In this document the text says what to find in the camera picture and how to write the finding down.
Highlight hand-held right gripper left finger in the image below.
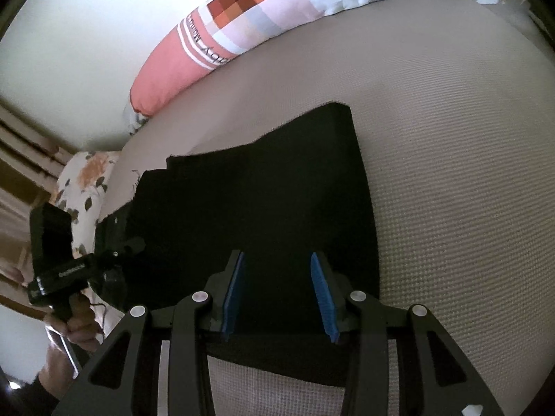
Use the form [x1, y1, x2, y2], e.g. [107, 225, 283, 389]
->
[52, 250, 248, 416]

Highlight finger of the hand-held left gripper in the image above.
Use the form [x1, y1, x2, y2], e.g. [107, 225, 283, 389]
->
[110, 236, 146, 266]

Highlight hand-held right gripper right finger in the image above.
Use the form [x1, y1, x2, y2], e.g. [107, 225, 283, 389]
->
[310, 251, 506, 416]

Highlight black pants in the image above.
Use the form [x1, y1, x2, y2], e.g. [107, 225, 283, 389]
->
[93, 102, 389, 388]

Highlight person's left forearm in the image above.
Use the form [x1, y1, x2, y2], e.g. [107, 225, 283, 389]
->
[37, 347, 81, 399]

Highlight person's left hand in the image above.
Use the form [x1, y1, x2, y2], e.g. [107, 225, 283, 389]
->
[43, 292, 102, 354]

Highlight white floral pillow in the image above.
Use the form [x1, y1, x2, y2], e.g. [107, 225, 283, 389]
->
[52, 151, 120, 339]

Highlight brown curtain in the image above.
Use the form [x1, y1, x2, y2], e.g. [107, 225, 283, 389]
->
[0, 104, 74, 278]

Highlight long pink checked pillow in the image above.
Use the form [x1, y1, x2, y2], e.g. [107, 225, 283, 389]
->
[123, 0, 471, 135]

